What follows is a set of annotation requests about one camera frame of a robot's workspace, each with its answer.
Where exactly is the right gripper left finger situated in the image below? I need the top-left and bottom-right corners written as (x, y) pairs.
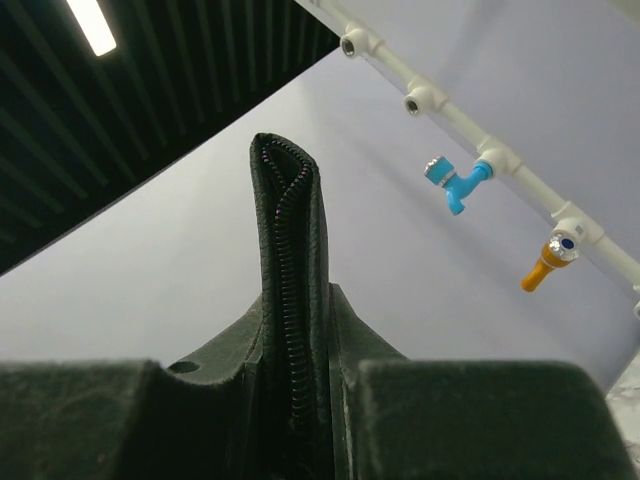
top-left (1, 303), bottom-right (262, 479)

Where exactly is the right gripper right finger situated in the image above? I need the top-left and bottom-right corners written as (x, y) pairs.
top-left (327, 285), bottom-right (635, 479)

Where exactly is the black fabric tool case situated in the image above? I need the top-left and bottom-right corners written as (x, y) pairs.
top-left (250, 133), bottom-right (334, 479)

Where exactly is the orange faucet tap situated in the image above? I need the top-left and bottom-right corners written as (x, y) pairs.
top-left (520, 232), bottom-right (579, 293)

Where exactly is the blue faucet tap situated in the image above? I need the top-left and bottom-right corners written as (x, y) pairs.
top-left (424, 156), bottom-right (494, 215)

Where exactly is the ceiling strip light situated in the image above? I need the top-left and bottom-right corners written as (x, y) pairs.
top-left (66, 0), bottom-right (117, 57)

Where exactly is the white PVC pipe frame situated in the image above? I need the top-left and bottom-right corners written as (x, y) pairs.
top-left (299, 1), bottom-right (639, 291)

